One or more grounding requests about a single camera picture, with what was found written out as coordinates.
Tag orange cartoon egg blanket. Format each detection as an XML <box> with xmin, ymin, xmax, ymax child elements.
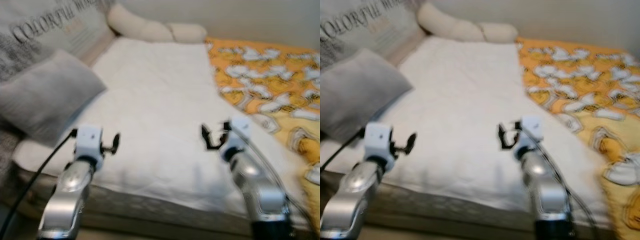
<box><xmin>515</xmin><ymin>36</ymin><xmax>640</xmax><ymax>240</ymax></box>
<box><xmin>205</xmin><ymin>37</ymin><xmax>321</xmax><ymax>237</ymax></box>

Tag grey square pillow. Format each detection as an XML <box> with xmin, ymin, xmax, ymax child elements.
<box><xmin>320</xmin><ymin>48</ymin><xmax>415</xmax><ymax>144</ymax></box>
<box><xmin>0</xmin><ymin>49</ymin><xmax>107</xmax><ymax>144</ymax></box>

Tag white quilted mattress pad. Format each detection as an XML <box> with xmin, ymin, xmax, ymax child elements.
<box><xmin>325</xmin><ymin>35</ymin><xmax>614</xmax><ymax>221</ymax></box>
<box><xmin>12</xmin><ymin>36</ymin><xmax>312</xmax><ymax>221</ymax></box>

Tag cream bolster pillow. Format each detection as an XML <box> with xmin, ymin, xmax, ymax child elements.
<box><xmin>416</xmin><ymin>1</ymin><xmax>519</xmax><ymax>44</ymax></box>
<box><xmin>106</xmin><ymin>4</ymin><xmax>208</xmax><ymax>44</ymax></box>

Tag grey printed headboard cushion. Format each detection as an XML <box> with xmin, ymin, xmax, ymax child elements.
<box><xmin>320</xmin><ymin>0</ymin><xmax>428</xmax><ymax>76</ymax></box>
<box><xmin>0</xmin><ymin>0</ymin><xmax>118</xmax><ymax>83</ymax></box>

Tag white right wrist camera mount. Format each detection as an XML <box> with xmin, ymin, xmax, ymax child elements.
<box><xmin>222</xmin><ymin>116</ymin><xmax>252</xmax><ymax>153</ymax></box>
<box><xmin>515</xmin><ymin>116</ymin><xmax>545</xmax><ymax>151</ymax></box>

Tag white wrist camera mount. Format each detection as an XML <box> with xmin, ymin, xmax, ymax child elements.
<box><xmin>222</xmin><ymin>116</ymin><xmax>252</xmax><ymax>153</ymax></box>
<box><xmin>364</xmin><ymin>122</ymin><xmax>394</xmax><ymax>160</ymax></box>
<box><xmin>515</xmin><ymin>116</ymin><xmax>545</xmax><ymax>151</ymax></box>
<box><xmin>75</xmin><ymin>125</ymin><xmax>104</xmax><ymax>161</ymax></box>

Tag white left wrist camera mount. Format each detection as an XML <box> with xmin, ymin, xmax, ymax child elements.
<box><xmin>364</xmin><ymin>122</ymin><xmax>394</xmax><ymax>160</ymax></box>
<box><xmin>75</xmin><ymin>125</ymin><xmax>104</xmax><ymax>161</ymax></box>

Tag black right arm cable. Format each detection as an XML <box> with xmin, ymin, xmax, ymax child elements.
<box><xmin>239</xmin><ymin>129</ymin><xmax>321</xmax><ymax>237</ymax></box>
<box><xmin>531</xmin><ymin>129</ymin><xmax>602</xmax><ymax>237</ymax></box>

